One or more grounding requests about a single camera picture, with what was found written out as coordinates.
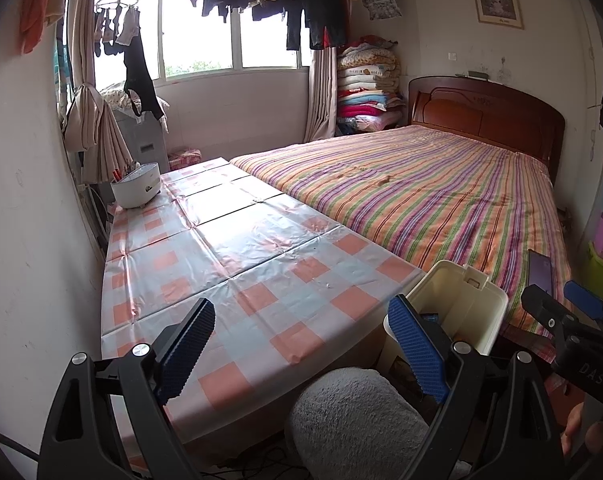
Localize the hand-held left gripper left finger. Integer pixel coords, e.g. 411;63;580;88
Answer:
36;298;216;480

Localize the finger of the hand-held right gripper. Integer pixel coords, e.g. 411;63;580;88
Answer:
521;284;582;348
564;280;603;333

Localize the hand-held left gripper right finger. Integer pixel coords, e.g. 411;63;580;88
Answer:
388;294;565;480

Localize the cream plastic bin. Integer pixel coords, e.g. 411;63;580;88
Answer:
383;260;509;376

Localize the person's right hand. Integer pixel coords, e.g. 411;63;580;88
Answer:
561;400;603;456

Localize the smartphone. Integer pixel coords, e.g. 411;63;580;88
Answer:
526;248;553;295

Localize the pink checked tablecloth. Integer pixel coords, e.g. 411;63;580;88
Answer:
100;156;427;453

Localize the striped bed sheet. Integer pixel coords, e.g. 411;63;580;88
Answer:
230;125;577;346

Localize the white utensil holder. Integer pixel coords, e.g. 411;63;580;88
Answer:
110;161;163;209

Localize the pink floral cushion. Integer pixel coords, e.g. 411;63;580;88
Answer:
168;147;202;171

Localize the grey plastic cabinet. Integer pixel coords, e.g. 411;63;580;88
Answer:
114;110;170;171

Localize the wooden bed headboard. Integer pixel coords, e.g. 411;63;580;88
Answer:
407;76;566;183

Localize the tied beige curtain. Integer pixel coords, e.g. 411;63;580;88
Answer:
62;0;132;183

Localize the stack of folded blankets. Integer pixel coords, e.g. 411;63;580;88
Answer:
335;35;407;137

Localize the pale cloth pile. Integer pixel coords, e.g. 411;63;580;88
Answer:
99;85;171;121

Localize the black sleeveless top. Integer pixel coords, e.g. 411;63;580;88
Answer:
123;35;160;117

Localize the teal hanging bag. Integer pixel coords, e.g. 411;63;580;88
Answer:
54;42;72;106

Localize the window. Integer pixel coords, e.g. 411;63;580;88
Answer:
94;0;315;81

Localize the round clip hanger with socks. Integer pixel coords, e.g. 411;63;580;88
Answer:
94;0;142;58

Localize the row of hanging clothes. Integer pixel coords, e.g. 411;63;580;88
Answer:
164;0;405;52

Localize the orange hanging cloth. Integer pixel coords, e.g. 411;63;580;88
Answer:
19;0;65;56

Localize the black cable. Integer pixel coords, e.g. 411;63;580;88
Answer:
0;417;42;461

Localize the framed wall picture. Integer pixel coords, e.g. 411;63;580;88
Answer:
470;0;525;30

